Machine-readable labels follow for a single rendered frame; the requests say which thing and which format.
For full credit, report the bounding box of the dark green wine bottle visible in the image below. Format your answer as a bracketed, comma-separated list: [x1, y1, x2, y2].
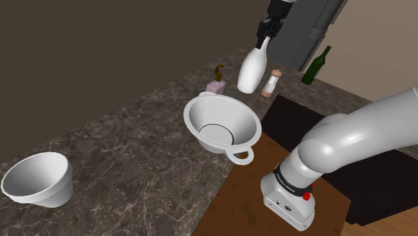
[300, 46, 332, 86]

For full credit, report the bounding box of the plain white bowl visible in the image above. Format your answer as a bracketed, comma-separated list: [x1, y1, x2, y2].
[0, 152, 74, 209]

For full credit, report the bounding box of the white and wooden pepper mill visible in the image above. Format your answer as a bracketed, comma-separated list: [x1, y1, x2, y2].
[261, 69, 283, 98]

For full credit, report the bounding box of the pink soap dispenser brown pump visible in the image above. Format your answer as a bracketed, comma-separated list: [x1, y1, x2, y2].
[205, 64, 227, 96]

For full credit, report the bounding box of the large white bowl with handles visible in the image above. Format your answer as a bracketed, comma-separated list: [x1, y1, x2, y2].
[183, 91, 263, 166]

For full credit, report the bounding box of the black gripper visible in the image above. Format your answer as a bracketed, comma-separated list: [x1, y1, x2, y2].
[255, 0, 293, 50]

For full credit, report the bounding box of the white bottle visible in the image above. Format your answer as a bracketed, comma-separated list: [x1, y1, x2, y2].
[237, 36, 272, 95]

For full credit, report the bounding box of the brown wooden robot stand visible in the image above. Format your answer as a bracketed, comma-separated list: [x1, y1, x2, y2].
[190, 132, 352, 236]

